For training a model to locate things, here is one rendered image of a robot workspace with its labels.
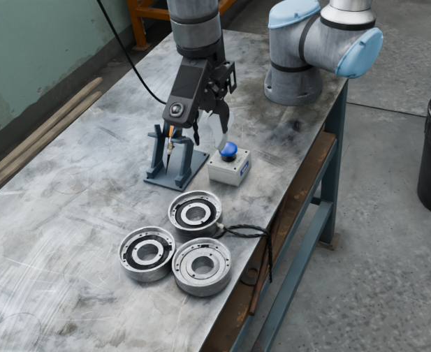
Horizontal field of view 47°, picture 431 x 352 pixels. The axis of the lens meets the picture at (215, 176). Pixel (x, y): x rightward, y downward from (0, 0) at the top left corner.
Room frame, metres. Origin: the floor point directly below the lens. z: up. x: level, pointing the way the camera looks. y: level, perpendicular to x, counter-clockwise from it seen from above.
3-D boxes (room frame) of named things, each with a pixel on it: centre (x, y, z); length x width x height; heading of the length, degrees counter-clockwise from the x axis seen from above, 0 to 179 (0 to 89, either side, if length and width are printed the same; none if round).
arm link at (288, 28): (1.07, -0.24, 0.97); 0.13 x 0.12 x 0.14; 39
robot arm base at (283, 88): (1.08, -0.23, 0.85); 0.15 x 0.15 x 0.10
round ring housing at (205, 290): (0.53, 0.04, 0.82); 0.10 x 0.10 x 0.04
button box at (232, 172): (0.80, -0.04, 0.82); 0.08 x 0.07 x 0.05; 148
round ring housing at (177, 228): (0.66, 0.05, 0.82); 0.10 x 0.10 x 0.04
